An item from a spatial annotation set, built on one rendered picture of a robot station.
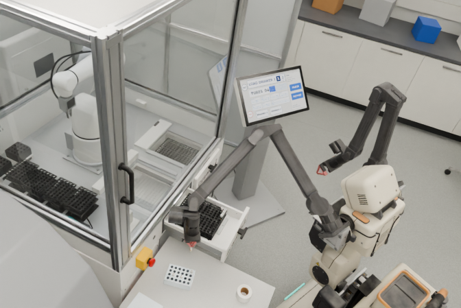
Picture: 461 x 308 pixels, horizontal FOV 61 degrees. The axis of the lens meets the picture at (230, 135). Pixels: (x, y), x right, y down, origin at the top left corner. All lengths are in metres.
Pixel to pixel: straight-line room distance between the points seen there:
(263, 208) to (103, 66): 2.37
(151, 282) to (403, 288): 1.15
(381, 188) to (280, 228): 1.57
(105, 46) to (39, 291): 0.55
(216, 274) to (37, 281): 1.18
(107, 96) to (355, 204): 1.11
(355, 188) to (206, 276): 0.80
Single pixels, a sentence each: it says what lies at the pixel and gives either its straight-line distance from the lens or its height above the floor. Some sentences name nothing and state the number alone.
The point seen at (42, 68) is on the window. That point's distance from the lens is 1.23.
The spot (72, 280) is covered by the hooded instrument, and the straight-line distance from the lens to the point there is 0.93.
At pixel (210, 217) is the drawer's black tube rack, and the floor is 0.90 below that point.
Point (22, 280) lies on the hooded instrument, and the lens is 0.90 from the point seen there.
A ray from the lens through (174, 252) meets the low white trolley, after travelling 2.01.
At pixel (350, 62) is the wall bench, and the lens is 4.43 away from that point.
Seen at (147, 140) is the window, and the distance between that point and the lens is 1.43.
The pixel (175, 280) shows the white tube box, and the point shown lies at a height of 0.78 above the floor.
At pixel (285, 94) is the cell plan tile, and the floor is 1.07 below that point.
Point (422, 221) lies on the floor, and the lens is 3.78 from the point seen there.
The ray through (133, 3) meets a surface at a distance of 1.25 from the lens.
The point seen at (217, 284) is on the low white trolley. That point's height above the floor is 0.76.
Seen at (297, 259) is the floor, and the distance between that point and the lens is 3.04.
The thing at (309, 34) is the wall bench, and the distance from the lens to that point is 4.37.
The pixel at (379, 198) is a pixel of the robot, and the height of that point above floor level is 1.33.
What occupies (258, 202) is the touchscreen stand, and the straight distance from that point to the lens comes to 3.23.
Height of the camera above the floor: 2.45
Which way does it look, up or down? 40 degrees down
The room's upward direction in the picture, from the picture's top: 11 degrees clockwise
